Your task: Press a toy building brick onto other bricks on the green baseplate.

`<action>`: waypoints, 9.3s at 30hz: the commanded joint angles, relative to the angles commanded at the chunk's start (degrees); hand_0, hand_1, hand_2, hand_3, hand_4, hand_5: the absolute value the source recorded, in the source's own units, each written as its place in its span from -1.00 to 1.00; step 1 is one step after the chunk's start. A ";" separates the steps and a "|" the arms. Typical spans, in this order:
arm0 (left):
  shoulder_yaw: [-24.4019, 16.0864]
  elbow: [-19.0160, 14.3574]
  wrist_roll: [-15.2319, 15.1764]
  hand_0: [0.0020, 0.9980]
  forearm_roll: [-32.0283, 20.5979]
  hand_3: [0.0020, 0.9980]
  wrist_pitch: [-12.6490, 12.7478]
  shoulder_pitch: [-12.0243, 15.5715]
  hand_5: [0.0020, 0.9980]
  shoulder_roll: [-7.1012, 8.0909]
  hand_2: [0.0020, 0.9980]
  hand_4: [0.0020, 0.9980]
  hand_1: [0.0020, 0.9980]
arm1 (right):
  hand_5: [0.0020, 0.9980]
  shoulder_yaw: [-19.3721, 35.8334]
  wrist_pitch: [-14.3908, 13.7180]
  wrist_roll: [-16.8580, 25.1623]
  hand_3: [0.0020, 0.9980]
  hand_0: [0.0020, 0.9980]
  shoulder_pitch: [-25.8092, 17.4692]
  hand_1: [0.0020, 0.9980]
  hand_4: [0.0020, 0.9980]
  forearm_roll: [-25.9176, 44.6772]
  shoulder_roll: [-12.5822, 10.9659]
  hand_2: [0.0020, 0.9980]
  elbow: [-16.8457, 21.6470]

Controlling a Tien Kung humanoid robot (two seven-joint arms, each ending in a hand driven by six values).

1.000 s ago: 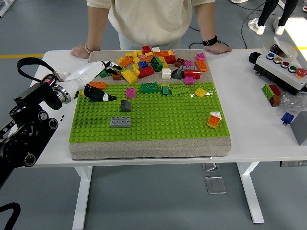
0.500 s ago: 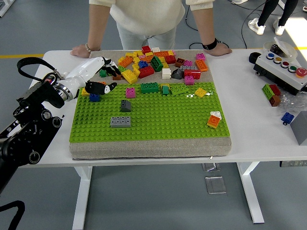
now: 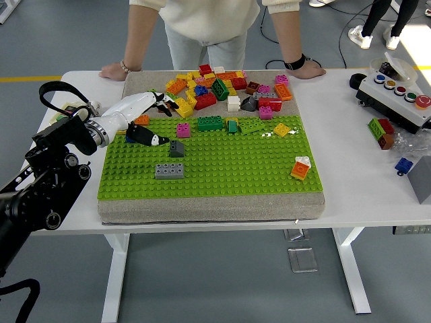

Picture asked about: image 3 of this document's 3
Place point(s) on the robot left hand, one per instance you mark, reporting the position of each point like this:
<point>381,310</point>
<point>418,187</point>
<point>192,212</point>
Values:
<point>131,107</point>

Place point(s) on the orange 2x2 brick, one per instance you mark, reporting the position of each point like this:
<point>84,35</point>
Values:
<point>299,171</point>

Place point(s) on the brown 2x2 brick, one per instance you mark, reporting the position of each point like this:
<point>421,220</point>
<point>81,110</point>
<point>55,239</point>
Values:
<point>252,88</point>

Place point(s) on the dark green 2x4 brick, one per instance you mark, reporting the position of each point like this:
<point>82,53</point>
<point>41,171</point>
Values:
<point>220,89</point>
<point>210,124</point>

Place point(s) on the white furniture frame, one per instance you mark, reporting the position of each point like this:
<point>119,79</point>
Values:
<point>5,13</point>

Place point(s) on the person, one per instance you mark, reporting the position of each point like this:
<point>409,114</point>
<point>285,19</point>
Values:
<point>373,13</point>
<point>208,20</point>

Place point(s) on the dark grey 2x2 brick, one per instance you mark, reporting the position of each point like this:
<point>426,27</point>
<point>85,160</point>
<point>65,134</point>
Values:
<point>176,150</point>

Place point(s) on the red 2x2 brick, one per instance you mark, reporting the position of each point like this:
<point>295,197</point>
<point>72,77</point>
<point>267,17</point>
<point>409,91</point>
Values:
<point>205,69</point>

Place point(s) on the grey box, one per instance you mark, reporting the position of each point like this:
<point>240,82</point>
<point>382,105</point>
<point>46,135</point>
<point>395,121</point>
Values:
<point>422,181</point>

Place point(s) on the green brick with circles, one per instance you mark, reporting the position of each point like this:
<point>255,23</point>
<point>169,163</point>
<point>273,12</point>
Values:
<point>374,128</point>

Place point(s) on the dark grey slope brick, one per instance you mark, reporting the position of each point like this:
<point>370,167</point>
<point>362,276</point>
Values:
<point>249,105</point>

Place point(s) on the pink brick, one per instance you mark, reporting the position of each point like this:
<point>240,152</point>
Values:
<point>200,79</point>

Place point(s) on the clear plastic bag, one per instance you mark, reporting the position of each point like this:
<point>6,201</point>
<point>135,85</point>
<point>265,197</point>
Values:
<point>409,143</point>

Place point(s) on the cream switch box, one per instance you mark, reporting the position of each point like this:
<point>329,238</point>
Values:
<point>69,108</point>

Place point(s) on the white 2x2 brick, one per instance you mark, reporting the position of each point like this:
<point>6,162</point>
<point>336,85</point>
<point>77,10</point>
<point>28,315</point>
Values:
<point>233,104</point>

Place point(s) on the black wristwatch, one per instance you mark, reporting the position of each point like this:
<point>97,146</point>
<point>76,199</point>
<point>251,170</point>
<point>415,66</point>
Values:
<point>294,63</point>

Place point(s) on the table control panel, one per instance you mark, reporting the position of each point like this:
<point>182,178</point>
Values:
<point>410,230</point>

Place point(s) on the light grey 2x4 brick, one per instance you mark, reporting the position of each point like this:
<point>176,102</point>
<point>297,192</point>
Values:
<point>170,171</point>

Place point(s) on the person's left forearm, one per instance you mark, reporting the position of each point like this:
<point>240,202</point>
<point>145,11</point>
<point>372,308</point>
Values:
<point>286,37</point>

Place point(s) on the magenta 2x2 brick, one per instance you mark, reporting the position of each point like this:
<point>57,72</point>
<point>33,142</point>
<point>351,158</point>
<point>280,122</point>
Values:
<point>281,80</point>
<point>183,130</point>
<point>265,112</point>
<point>264,89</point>

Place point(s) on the light green 2x4 brick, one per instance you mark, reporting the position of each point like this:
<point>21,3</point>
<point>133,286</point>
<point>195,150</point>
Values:
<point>251,126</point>

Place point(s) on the white button control box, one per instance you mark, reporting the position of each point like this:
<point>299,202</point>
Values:
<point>387,101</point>

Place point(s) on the person's left hand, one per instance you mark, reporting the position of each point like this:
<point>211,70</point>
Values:
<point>309,70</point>

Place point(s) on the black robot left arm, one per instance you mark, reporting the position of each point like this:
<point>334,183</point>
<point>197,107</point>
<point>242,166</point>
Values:
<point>37,198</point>

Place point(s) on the small clear floor plate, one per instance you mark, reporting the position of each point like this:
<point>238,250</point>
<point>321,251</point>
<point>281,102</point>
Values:
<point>294,234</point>

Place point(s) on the person's right hand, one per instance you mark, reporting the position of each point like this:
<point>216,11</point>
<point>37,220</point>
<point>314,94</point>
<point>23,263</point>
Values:
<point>112,72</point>

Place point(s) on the black tape roll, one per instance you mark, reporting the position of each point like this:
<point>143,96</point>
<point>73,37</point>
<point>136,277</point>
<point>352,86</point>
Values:
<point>353,80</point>

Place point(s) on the white table leg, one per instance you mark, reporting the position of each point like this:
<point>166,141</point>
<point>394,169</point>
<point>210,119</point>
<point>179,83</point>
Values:
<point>350,269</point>
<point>116,269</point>

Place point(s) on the orange 2x4 brick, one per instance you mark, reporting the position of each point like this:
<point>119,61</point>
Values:
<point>143,119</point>
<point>283,92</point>
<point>227,75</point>
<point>176,87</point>

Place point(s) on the person's right forearm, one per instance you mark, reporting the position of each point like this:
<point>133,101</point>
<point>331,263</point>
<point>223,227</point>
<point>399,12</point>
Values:
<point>138,40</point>

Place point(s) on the green baseplate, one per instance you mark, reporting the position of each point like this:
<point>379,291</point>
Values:
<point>235,168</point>

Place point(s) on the clear round container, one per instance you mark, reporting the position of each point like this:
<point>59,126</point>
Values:
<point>402,67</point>

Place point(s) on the large yellow brick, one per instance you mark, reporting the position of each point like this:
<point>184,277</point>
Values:
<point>184,107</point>

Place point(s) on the yellow 2x2 brick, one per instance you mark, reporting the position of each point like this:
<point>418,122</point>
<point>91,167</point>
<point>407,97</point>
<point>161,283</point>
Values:
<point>281,130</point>

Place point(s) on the small teal green brick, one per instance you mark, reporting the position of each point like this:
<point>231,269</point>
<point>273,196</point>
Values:
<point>231,126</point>

